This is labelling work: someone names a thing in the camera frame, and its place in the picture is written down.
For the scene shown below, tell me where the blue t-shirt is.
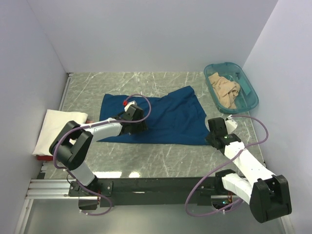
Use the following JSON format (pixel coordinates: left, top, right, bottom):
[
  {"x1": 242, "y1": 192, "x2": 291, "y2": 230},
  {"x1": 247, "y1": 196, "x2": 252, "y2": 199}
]
[{"x1": 104, "y1": 86, "x2": 209, "y2": 146}]

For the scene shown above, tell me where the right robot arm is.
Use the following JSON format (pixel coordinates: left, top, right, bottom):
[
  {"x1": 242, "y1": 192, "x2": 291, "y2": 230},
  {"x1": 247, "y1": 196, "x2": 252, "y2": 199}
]
[{"x1": 206, "y1": 117, "x2": 292, "y2": 223}]

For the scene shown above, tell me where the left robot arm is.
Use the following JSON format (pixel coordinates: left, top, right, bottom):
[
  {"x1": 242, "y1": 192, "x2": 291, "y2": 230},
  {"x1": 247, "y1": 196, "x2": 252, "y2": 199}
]
[{"x1": 49, "y1": 101, "x2": 147, "y2": 196}]

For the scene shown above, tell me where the beige garment in bin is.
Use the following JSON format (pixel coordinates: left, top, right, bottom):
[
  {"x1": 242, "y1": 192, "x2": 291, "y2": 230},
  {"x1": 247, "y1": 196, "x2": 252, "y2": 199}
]
[{"x1": 208, "y1": 72, "x2": 240, "y2": 109}]

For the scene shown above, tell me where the teal plastic bin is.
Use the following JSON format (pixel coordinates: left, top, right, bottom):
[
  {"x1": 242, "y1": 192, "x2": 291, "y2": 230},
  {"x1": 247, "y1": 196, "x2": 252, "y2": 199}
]
[{"x1": 204, "y1": 62, "x2": 259, "y2": 114}]

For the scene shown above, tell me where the black base beam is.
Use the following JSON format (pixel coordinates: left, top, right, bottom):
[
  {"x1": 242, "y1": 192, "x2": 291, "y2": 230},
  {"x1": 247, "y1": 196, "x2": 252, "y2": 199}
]
[{"x1": 97, "y1": 176, "x2": 230, "y2": 206}]

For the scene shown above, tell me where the white folded t-shirt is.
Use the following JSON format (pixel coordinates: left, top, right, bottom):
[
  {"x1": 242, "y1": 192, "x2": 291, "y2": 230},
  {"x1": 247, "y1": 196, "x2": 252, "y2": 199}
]
[{"x1": 32, "y1": 109, "x2": 88, "y2": 156}]

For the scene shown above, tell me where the red folded t-shirt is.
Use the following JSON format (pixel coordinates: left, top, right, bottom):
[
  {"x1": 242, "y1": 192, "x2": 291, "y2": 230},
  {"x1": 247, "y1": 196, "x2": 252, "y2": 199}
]
[{"x1": 36, "y1": 155, "x2": 53, "y2": 161}]

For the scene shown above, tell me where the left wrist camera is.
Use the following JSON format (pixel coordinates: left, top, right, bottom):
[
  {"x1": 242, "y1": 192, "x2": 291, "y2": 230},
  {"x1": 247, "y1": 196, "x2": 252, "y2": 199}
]
[{"x1": 123, "y1": 100, "x2": 137, "y2": 112}]

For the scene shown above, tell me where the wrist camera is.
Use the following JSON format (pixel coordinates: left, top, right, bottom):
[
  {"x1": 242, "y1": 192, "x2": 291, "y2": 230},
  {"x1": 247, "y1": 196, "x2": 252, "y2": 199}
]
[
  {"x1": 225, "y1": 117, "x2": 238, "y2": 134},
  {"x1": 123, "y1": 100, "x2": 137, "y2": 112}
]

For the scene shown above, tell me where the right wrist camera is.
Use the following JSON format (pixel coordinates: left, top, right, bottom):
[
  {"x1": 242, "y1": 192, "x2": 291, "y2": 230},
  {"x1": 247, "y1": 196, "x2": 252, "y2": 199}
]
[{"x1": 225, "y1": 117, "x2": 238, "y2": 134}]

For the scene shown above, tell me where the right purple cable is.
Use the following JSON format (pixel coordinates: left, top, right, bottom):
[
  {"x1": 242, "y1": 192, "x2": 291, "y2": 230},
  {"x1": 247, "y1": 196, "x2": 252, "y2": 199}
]
[{"x1": 184, "y1": 116, "x2": 270, "y2": 217}]

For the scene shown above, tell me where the purple cable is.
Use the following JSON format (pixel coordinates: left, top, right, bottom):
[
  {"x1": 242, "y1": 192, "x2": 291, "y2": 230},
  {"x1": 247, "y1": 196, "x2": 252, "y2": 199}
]
[
  {"x1": 184, "y1": 116, "x2": 270, "y2": 217},
  {"x1": 52, "y1": 94, "x2": 152, "y2": 216}
]

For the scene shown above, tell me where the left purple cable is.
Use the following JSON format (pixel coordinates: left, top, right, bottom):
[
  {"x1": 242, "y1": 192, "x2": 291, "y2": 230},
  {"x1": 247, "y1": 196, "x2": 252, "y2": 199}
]
[{"x1": 52, "y1": 94, "x2": 152, "y2": 216}]

